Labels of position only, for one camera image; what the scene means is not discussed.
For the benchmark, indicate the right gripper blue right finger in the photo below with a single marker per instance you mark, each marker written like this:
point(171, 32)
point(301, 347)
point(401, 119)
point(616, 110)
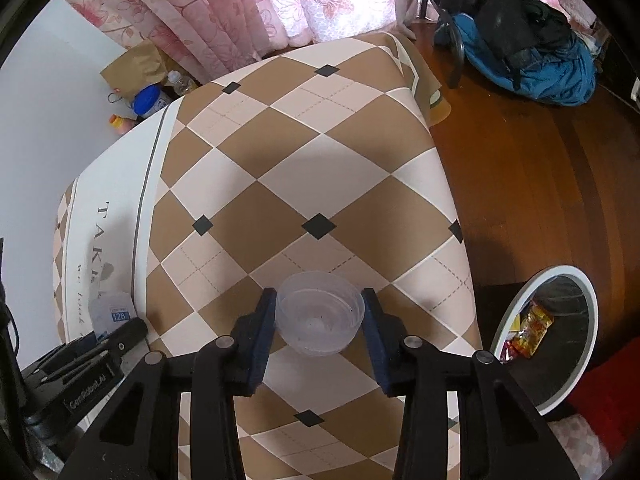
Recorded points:
point(384, 334)

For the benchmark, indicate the checkered pastel pillow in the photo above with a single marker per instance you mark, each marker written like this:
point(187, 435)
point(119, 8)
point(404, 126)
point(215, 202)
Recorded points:
point(584, 448)

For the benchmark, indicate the blue jacket pile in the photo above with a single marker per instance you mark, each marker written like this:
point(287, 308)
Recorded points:
point(562, 77)

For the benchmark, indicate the black clothes pile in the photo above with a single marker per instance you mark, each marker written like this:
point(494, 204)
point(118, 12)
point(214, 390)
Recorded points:
point(512, 33)

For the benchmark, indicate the orange small bottle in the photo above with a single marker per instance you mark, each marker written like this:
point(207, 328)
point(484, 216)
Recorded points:
point(120, 124)

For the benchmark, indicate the white blue carton box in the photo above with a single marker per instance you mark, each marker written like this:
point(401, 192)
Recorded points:
point(109, 311)

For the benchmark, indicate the white round trash bin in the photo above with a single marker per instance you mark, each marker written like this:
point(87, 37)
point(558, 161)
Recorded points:
point(552, 372)

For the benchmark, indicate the black clothes rack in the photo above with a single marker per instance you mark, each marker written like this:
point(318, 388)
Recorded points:
point(450, 35)

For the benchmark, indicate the orange yellow snack bag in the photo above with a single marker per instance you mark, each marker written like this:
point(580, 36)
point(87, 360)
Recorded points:
point(533, 327)

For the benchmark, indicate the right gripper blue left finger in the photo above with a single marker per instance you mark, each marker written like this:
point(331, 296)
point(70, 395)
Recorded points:
point(253, 335)

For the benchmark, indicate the brown paper bag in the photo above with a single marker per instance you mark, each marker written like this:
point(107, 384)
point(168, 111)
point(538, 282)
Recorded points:
point(137, 68)

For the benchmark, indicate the red torn wrapper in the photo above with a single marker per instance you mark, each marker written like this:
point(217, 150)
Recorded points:
point(508, 352)

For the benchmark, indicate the blue lid white canister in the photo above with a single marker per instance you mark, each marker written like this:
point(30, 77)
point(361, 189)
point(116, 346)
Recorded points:
point(150, 100)

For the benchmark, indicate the checkered brown table cloth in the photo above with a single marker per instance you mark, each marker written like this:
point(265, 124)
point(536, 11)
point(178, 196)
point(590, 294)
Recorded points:
point(319, 159)

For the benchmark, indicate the clear plastic bottle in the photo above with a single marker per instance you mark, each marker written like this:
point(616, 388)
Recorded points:
point(181, 83)

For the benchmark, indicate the clear plastic cup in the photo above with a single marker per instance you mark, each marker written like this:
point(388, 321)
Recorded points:
point(317, 313)

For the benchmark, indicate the red blanket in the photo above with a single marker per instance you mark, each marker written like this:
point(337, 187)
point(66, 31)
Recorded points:
point(607, 397)

